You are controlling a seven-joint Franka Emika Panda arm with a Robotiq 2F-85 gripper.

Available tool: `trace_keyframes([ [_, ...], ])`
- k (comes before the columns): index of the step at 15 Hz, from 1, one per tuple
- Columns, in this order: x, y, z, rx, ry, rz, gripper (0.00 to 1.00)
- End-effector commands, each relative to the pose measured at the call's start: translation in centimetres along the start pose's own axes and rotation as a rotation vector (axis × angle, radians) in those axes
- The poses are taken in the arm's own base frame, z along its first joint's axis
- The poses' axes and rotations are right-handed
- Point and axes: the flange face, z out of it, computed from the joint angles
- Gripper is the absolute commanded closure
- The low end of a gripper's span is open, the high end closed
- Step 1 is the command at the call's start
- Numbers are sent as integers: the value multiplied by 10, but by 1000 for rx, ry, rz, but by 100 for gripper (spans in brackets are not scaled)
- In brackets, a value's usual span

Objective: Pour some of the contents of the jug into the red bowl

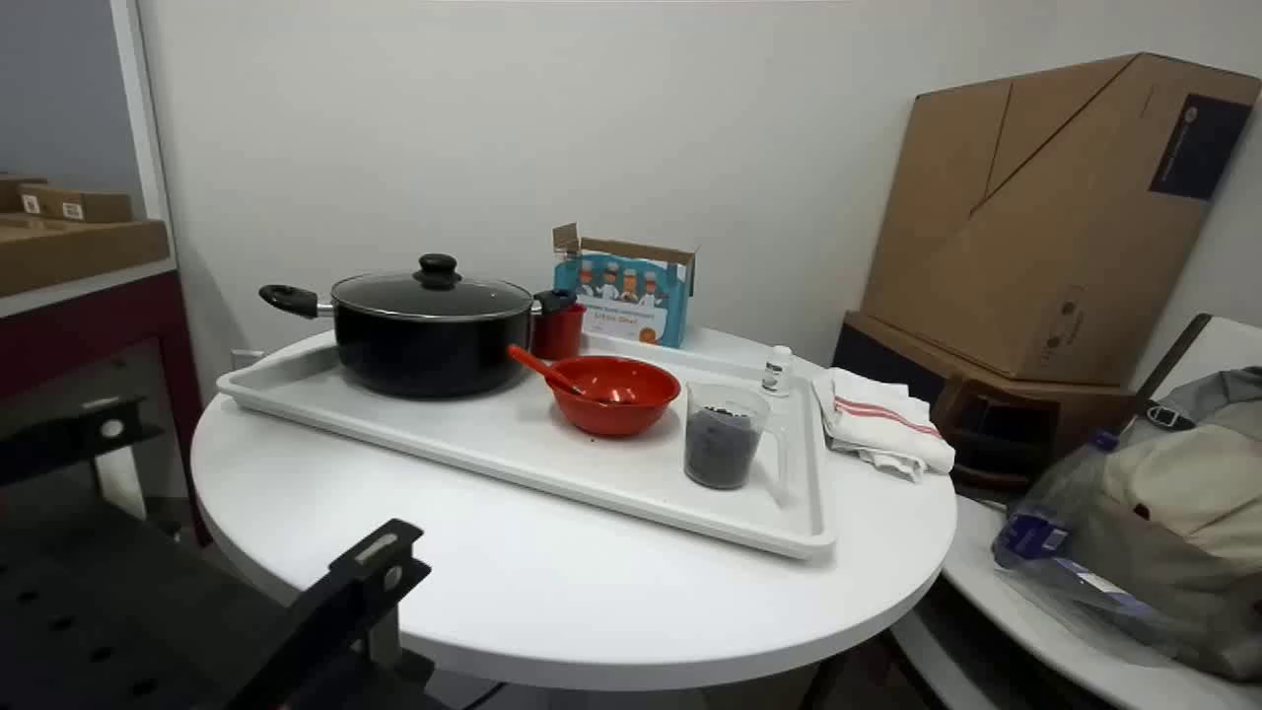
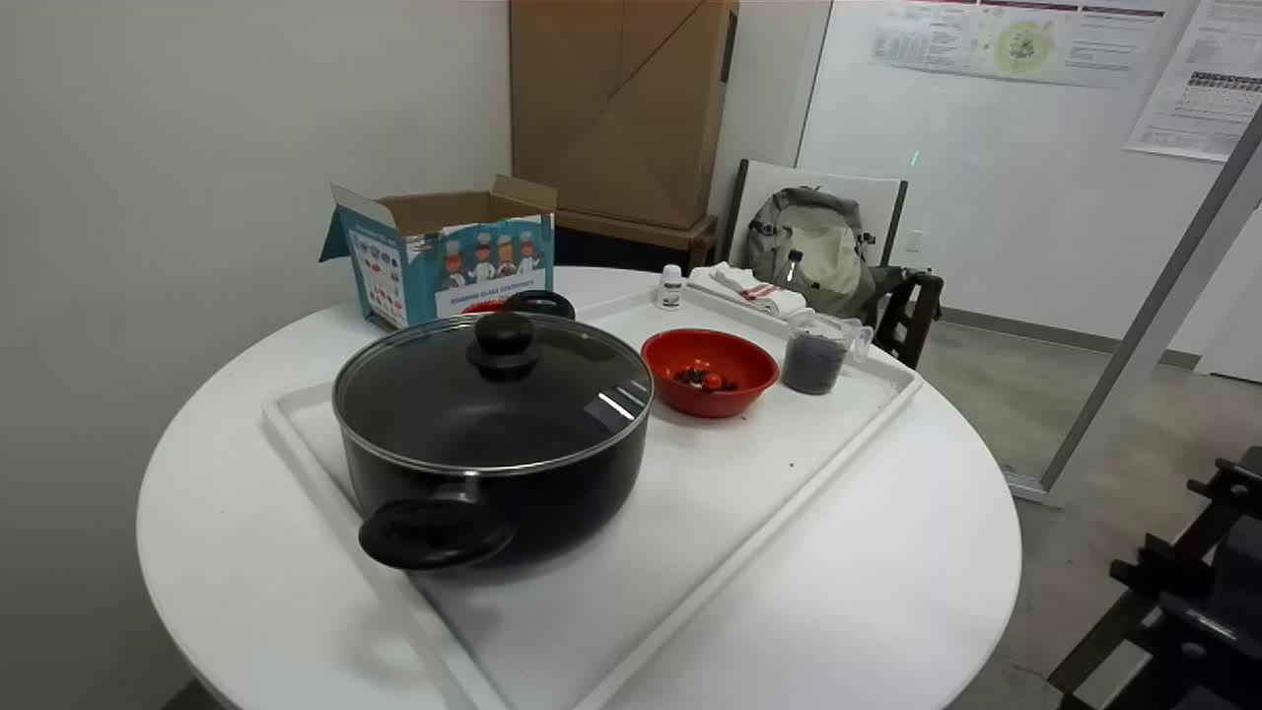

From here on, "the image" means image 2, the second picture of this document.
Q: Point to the white plastic tray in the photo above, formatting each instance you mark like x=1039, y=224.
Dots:
x=711, y=489

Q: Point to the black cooking pot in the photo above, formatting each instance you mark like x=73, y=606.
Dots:
x=433, y=522

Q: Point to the clear plastic measuring jug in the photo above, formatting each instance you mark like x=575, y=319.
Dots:
x=818, y=348

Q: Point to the black equipment stand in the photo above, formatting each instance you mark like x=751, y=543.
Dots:
x=1188, y=624

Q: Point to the beige backpack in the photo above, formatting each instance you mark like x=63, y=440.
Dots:
x=815, y=243

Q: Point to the tall brown cardboard box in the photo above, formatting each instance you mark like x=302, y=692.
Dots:
x=619, y=103

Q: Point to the dark wooden chair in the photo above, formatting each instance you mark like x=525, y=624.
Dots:
x=907, y=310

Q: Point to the glass pot lid black knob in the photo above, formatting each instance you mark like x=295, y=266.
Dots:
x=498, y=394

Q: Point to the blue white cardboard box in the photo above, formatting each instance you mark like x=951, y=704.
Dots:
x=443, y=253

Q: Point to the white cloth red stripes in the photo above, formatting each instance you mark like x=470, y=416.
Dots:
x=746, y=289

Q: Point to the red bowl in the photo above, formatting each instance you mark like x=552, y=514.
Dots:
x=707, y=370

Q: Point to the wall poster with green circle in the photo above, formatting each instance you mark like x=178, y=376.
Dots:
x=1018, y=42

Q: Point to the white paper wall notice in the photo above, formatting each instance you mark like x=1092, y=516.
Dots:
x=1208, y=89

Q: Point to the small white bottle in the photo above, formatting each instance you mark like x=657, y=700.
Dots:
x=674, y=284

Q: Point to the white metal frame post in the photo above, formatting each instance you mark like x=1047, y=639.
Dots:
x=1177, y=289

